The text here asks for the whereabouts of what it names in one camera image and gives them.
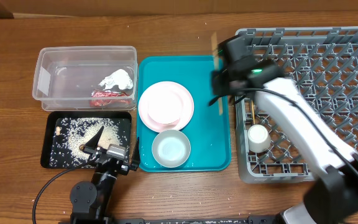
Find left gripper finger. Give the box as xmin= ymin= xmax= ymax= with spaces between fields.
xmin=130 ymin=137 xmax=140 ymax=171
xmin=85 ymin=126 xmax=104 ymax=149

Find rice food scraps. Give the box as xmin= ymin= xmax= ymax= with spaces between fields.
xmin=47 ymin=118 xmax=131 ymax=169

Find grey bowl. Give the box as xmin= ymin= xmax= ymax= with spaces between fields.
xmin=152 ymin=129 xmax=191 ymax=168

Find red foil snack wrapper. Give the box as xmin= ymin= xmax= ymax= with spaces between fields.
xmin=89 ymin=90 xmax=130 ymax=107

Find wooden chopstick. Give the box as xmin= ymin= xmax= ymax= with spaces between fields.
xmin=250 ymin=100 xmax=256 ymax=125
xmin=211 ymin=32 xmax=223 ymax=116

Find white cup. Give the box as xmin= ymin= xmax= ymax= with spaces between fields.
xmin=247 ymin=124 xmax=271 ymax=153

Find white napkin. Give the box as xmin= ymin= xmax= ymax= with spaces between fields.
xmin=98 ymin=69 xmax=134 ymax=90

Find small pink plate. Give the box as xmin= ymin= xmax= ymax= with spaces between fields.
xmin=147 ymin=91 xmax=183 ymax=124

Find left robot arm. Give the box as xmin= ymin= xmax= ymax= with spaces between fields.
xmin=70 ymin=128 xmax=140 ymax=224

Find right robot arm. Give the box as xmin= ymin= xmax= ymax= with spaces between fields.
xmin=209 ymin=35 xmax=358 ymax=223

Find grey dishwasher rack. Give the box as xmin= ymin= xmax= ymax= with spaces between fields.
xmin=236 ymin=27 xmax=358 ymax=184

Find black plastic tray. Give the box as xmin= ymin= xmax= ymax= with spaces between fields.
xmin=40 ymin=111 xmax=132 ymax=168

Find teal serving tray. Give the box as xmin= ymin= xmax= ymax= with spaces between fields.
xmin=137 ymin=55 xmax=231 ymax=172

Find large pink plate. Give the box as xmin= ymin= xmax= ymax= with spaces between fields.
xmin=138 ymin=81 xmax=195 ymax=133

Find clear plastic bin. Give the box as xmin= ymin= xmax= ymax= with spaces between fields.
xmin=32 ymin=45 xmax=139 ymax=111

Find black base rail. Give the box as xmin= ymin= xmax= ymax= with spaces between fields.
xmin=114 ymin=215 xmax=284 ymax=224

